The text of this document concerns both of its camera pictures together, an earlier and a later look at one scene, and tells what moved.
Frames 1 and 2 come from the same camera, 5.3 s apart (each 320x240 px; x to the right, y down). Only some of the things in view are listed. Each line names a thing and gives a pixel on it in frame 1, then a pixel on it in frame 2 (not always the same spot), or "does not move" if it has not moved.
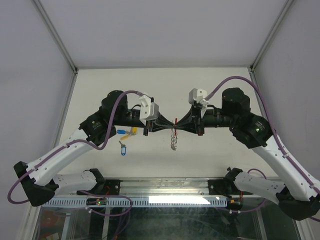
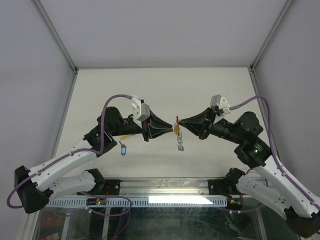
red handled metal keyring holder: [174, 137] to [179, 139]
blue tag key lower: [123, 149] does not move
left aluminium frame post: [55, 34] does not move
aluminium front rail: [164, 186] does not move
